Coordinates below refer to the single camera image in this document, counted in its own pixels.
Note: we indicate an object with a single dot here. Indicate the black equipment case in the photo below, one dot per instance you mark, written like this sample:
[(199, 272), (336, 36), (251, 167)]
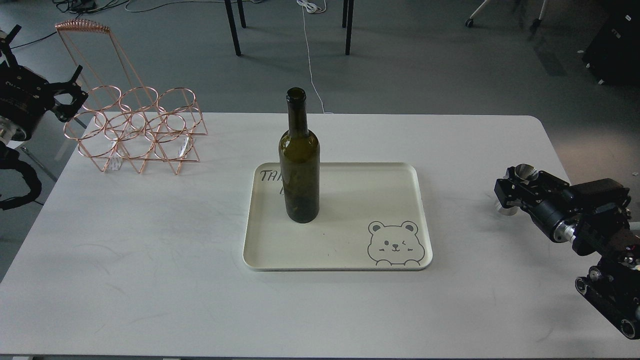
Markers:
[(613, 55)]

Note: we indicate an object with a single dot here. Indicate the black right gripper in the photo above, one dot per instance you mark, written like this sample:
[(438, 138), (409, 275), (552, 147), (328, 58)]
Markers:
[(558, 208)]

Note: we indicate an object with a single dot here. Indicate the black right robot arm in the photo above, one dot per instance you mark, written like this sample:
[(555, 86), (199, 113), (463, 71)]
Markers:
[(612, 285)]

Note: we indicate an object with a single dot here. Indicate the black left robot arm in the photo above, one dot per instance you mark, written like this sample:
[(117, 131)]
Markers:
[(68, 98)]

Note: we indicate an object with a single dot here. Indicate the copper wire bottle rack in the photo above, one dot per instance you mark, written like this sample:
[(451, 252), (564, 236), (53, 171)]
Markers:
[(134, 123)]

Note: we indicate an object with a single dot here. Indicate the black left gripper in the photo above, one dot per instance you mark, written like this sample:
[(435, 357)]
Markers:
[(20, 102)]

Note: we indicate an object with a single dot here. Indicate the dark green wine bottle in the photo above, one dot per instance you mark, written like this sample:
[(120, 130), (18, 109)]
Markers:
[(299, 160)]

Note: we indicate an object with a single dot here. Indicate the steel double jigger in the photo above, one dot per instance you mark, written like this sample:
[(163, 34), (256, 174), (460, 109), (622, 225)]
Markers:
[(514, 190)]

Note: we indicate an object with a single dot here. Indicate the cream bear serving tray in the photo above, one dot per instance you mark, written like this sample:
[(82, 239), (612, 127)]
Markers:
[(371, 218)]

